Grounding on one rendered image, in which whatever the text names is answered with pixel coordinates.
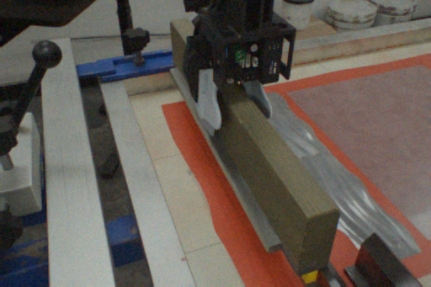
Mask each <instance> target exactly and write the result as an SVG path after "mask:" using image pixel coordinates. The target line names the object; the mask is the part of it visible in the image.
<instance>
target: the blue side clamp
mask: <svg viewBox="0 0 431 287"><path fill-rule="evenodd" d="M141 58H144V60H145V65H144V66H135V62H134V59H136V54H134V55H129V56H117V57H113V58H109V59H100V60H97V62H101V61H113V64H114V68H115V70H116V73H115V74H107V75H103V76H101V81H102V82H108V81H112V80H120V79H124V78H128V77H139V76H143V75H147V74H155V73H159V72H170V69H171V68H175V67H174V65H173V53H172V49H168V50H156V51H151V52H147V53H141Z"/></svg>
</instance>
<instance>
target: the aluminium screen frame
mask: <svg viewBox="0 0 431 287"><path fill-rule="evenodd" d="M428 40H431V19H419V20H415V21H411V22H403V23H399V24H391V25H385V26H379V27H374V28H371V29H358V30H355V31H350V32H346V33H338V34H334V35H326V36H320V37H314V38H310V39H306V40H295V43H294V54H293V59H292V64H291V66H296V65H303V64H307V63H311V62H315V61H325V60H328V59H333V58H340V57H344V56H351V55H358V54H361V53H365V52H369V51H377V50H384V49H387V48H394V47H398V46H402V45H409V44H417V43H420V42H424V41H428ZM289 46H290V42H285V43H284V44H283V50H282V56H281V61H282V62H283V63H284V64H285V65H287V57H288V52H289ZM98 83H99V86H100V90H101V95H102V99H103V101H104V107H105V110H106V114H107V118H108V121H109V125H110V130H111V133H112V136H113V138H114V145H115V148H116V153H117V156H118V158H119V161H120V168H121V171H122V175H123V178H124V180H125V187H126V190H127V193H128V199H129V201H130V205H131V211H132V213H133V216H134V221H135V223H136V228H137V233H138V236H139V238H140V244H141V248H142V251H143V256H144V259H145V261H146V268H147V271H148V274H149V279H150V281H151V284H152V287H197V286H196V284H195V280H194V277H193V275H192V271H191V270H190V267H189V262H188V261H187V258H186V254H185V253H184V248H183V246H182V244H181V241H180V238H179V236H178V233H177V229H176V227H175V225H174V222H173V218H172V216H171V213H170V210H169V208H168V204H167V201H166V200H165V196H164V194H163V191H162V187H161V185H160V183H159V180H158V177H157V173H156V171H155V168H154V167H153V163H152V160H151V158H150V154H149V152H148V150H147V146H146V143H145V142H144V138H143V135H142V134H141V129H140V126H139V125H138V121H137V119H136V117H135V112H134V110H133V108H132V104H131V102H130V100H129V96H131V95H138V94H143V93H153V92H156V91H160V90H163V89H171V88H177V86H176V84H175V83H174V80H173V79H172V77H171V75H170V72H159V73H155V74H147V75H143V76H139V77H128V78H124V79H120V80H112V81H108V82H102V81H101V76H98Z"/></svg>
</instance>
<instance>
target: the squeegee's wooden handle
mask: <svg viewBox="0 0 431 287"><path fill-rule="evenodd" d="M170 31H171V46H172V53H173V65H174V67H175V68H178V69H179V70H180V73H181V74H182V75H183V77H184V69H183V60H184V51H185V49H186V47H187V39H186V37H187V36H188V35H193V32H194V26H193V25H192V24H191V23H190V22H189V20H188V19H187V18H182V19H173V20H171V23H170ZM184 80H185V81H186V79H185V77H184ZM186 82H187V81H186ZM217 103H218V105H219V108H220V114H221V127H220V129H219V130H216V133H217V135H218V136H219V137H220V140H221V141H222V143H223V145H224V147H225V148H226V150H227V151H228V152H229V156H231V159H232V161H234V163H235V165H236V166H237V168H238V171H239V172H240V174H241V175H242V177H243V178H244V180H245V182H246V183H247V186H248V187H249V188H250V191H251V192H252V193H253V196H254V198H255V199H256V200H257V202H258V204H259V206H260V208H261V209H262V210H263V213H264V214H265V215H266V217H267V219H268V220H269V223H270V224H271V226H272V227H273V229H274V230H275V233H276V234H277V236H278V237H279V239H280V241H281V242H282V245H281V250H282V253H283V254H284V255H285V258H286V259H287V261H288V262H289V265H290V266H291V267H292V269H293V271H294V272H295V275H298V276H301V275H304V274H308V273H310V272H314V271H316V270H318V269H321V268H325V267H327V265H328V262H329V259H330V253H331V251H332V249H333V241H334V238H335V236H336V230H337V228H338V220H339V217H340V211H339V209H338V207H337V206H336V205H335V203H333V202H332V200H331V199H330V198H329V196H328V195H327V194H326V193H325V190H323V189H322V187H321V186H320V185H319V183H318V182H317V181H316V180H315V179H314V178H313V177H312V175H311V174H310V173H309V171H308V170H307V169H306V167H305V166H304V165H303V164H302V162H301V161H300V159H299V158H298V157H297V156H296V154H295V153H294V152H293V151H292V150H291V149H290V147H289V146H288V145H287V144H286V142H285V141H284V139H283V138H281V137H280V135H279V133H278V131H276V129H275V128H274V127H273V126H272V125H271V123H269V120H267V119H266V118H265V116H264V115H263V114H262V112H261V110H259V108H258V107H257V106H256V104H255V103H254V102H253V101H252V100H251V99H250V97H249V96H248V95H247V93H246V92H245V91H244V89H243V88H242V87H241V85H240V84H239V83H238V82H234V83H227V84H225V92H224V93H221V92H220V89H219V90H218V91H217Z"/></svg>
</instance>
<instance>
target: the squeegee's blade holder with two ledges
mask: <svg viewBox="0 0 431 287"><path fill-rule="evenodd" d="M170 75H171V77H172V79H173V80H174V83H175V84H176V86H177V87H178V90H179V92H180V93H181V96H182V97H183V99H184V102H185V103H186V104H187V106H188V108H189V111H190V113H191V114H192V115H193V117H194V119H195V122H196V123H197V125H198V126H199V128H200V130H201V131H202V135H203V136H204V137H205V140H206V141H207V143H208V145H209V147H210V149H211V150H212V152H213V153H214V156H215V158H216V159H217V161H218V163H219V165H220V167H221V169H222V171H223V173H224V174H225V175H226V179H227V180H228V181H229V184H230V185H231V186H232V189H233V191H234V192H235V195H236V196H237V197H238V201H239V202H240V203H241V205H242V208H243V209H244V211H245V213H246V214H247V217H248V219H249V220H250V221H251V224H252V225H253V228H254V230H255V231H256V232H257V235H258V237H259V239H260V241H261V243H262V244H263V246H264V248H265V249H266V251H267V252H268V253H272V252H277V251H279V250H281V245H282V242H281V241H280V239H279V237H278V236H277V234H276V233H275V230H274V229H273V227H272V226H271V224H270V223H269V220H268V219H267V217H266V215H265V214H264V213H263V210H262V209H261V208H260V206H259V204H258V202H257V200H256V199H255V198H254V196H253V193H252V192H251V191H250V188H249V187H248V186H247V183H246V182H245V180H244V178H243V177H242V175H241V174H240V172H239V171H238V168H237V166H236V165H235V163H234V161H232V159H231V156H229V152H228V151H227V150H226V148H225V147H224V145H223V143H222V141H221V140H220V137H219V136H218V135H217V133H216V132H215V136H211V135H210V134H209V133H208V131H207V130H206V129H205V127H204V126H203V125H202V122H201V120H200V117H199V114H198V112H197V110H196V108H195V104H194V102H193V98H192V96H191V94H190V92H189V87H188V85H187V82H186V81H185V80H184V77H183V75H182V74H181V73H180V70H179V69H178V68H171V69H170Z"/></svg>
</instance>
